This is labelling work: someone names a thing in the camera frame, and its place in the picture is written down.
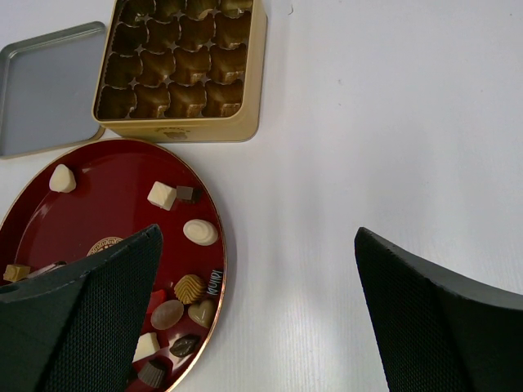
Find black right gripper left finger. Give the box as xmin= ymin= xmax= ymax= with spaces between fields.
xmin=1 ymin=225 xmax=163 ymax=391

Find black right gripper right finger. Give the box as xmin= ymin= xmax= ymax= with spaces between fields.
xmin=355 ymin=227 xmax=522 ymax=391

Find metal tongs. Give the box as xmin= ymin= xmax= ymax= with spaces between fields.
xmin=27 ymin=261 xmax=67 ymax=279

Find tan square swirl chocolate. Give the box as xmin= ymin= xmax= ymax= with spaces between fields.
xmin=3 ymin=264 xmax=31 ymax=283

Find white rectangular chocolate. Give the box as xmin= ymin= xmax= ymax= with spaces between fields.
xmin=132 ymin=332 xmax=160 ymax=363

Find red chocolate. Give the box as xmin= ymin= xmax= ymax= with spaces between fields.
xmin=146 ymin=289 xmax=168 ymax=314

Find dark ridged cup chocolate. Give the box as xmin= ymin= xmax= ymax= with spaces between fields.
xmin=138 ymin=359 xmax=168 ymax=388

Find brown oval chocolate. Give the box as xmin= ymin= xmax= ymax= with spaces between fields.
xmin=150 ymin=300 xmax=185 ymax=331

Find dark leaf chocolate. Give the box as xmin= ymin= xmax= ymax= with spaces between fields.
xmin=169 ymin=334 xmax=200 ymax=358

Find tan ridged shell chocolate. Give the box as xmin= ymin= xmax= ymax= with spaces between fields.
xmin=173 ymin=274 xmax=207 ymax=305

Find tan heart chocolate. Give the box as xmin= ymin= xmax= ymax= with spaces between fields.
xmin=188 ymin=299 xmax=217 ymax=329

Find white cone chocolate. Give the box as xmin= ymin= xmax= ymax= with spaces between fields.
xmin=49 ymin=164 xmax=76 ymax=193

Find white oval swirl chocolate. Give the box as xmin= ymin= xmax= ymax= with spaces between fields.
xmin=182 ymin=219 xmax=218 ymax=246

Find white cube chocolate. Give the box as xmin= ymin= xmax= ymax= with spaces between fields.
xmin=147 ymin=181 xmax=177 ymax=211

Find dark square chocolate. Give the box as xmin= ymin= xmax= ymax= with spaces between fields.
xmin=176 ymin=185 xmax=202 ymax=203

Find gold chocolate tin box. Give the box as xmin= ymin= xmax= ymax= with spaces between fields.
xmin=92 ymin=0 xmax=268 ymax=143

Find round red lacquer plate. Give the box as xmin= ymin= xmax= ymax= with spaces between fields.
xmin=1 ymin=139 xmax=227 ymax=391

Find silver tin lid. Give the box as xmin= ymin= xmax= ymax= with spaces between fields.
xmin=1 ymin=21 xmax=106 ymax=158

